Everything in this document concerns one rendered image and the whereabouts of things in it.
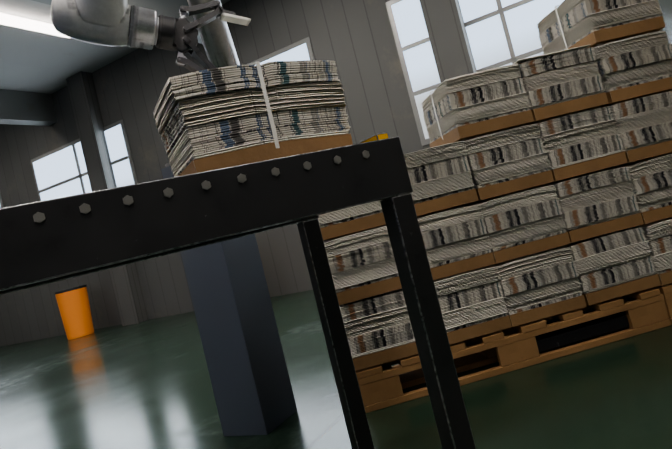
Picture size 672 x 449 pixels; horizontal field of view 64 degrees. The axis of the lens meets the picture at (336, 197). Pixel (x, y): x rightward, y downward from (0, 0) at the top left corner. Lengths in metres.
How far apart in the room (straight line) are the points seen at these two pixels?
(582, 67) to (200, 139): 1.53
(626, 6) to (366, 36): 3.46
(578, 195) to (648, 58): 0.59
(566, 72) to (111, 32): 1.57
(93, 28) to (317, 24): 4.61
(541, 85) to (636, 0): 0.51
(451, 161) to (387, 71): 3.46
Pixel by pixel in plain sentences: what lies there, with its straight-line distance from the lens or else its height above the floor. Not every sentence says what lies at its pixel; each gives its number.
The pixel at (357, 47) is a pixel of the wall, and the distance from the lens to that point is 5.55.
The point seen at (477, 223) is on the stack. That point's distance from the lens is 1.99.
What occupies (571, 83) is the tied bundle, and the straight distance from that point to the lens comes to 2.21.
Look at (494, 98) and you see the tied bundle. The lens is 2.08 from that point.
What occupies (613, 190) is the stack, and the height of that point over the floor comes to 0.52.
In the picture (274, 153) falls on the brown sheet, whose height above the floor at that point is 0.83.
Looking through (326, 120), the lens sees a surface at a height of 0.89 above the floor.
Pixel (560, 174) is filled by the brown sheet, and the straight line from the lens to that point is 2.12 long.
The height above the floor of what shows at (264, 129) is 0.89.
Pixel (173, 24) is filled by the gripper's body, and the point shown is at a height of 1.18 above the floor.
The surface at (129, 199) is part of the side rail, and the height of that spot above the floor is 0.78.
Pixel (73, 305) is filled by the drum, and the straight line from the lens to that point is 7.74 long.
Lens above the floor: 0.66
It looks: 2 degrees up
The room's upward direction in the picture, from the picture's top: 14 degrees counter-clockwise
